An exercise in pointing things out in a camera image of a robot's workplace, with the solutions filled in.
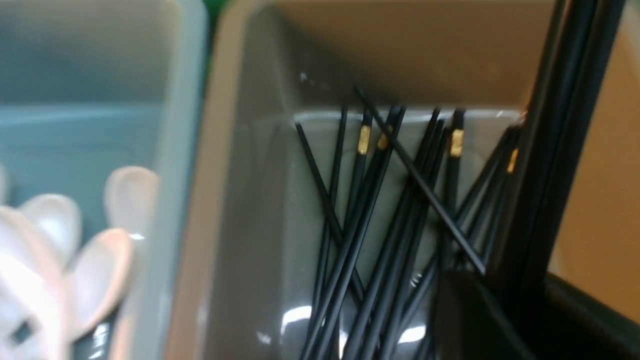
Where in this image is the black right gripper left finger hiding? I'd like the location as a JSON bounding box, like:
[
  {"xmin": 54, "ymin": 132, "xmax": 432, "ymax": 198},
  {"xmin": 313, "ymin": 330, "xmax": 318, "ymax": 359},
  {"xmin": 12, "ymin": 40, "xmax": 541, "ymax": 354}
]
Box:
[{"xmin": 434, "ymin": 270, "xmax": 536, "ymax": 360}]

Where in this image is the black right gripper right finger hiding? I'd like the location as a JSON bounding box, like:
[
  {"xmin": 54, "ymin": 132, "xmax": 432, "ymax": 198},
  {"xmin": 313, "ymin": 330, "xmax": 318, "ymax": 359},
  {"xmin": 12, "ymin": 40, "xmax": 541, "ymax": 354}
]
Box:
[{"xmin": 525, "ymin": 273, "xmax": 640, "ymax": 360}]

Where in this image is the pile of black chopsticks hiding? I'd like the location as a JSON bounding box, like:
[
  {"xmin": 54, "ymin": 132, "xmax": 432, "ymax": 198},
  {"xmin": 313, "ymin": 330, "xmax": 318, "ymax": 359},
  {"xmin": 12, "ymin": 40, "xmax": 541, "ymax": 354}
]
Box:
[{"xmin": 294, "ymin": 85, "xmax": 526, "ymax": 360}]

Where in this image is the brown plastic bin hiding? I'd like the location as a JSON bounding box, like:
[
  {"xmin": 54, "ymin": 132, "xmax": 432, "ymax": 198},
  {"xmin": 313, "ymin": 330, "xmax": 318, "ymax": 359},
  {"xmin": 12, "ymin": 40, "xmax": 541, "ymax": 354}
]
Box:
[{"xmin": 165, "ymin": 0, "xmax": 640, "ymax": 360}]

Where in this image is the white spoon in bin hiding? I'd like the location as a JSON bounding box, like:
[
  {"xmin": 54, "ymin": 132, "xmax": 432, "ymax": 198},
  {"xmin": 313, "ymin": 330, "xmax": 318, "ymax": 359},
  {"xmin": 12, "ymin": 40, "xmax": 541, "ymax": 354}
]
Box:
[
  {"xmin": 0, "ymin": 206, "xmax": 70, "ymax": 360},
  {"xmin": 65, "ymin": 228, "xmax": 135, "ymax": 342},
  {"xmin": 18, "ymin": 193, "xmax": 83, "ymax": 267},
  {"xmin": 103, "ymin": 165, "xmax": 160, "ymax": 242}
]

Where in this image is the green backdrop cloth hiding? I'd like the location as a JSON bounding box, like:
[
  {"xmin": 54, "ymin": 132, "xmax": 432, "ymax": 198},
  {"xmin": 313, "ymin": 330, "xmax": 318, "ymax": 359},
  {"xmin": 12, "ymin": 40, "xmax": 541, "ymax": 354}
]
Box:
[{"xmin": 202, "ymin": 0, "xmax": 233, "ymax": 21}]

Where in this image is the blue plastic bin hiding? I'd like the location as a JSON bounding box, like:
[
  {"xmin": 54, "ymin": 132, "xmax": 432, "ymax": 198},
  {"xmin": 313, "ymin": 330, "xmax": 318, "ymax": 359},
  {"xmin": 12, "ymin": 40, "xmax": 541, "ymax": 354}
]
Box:
[{"xmin": 1, "ymin": 0, "xmax": 210, "ymax": 360}]

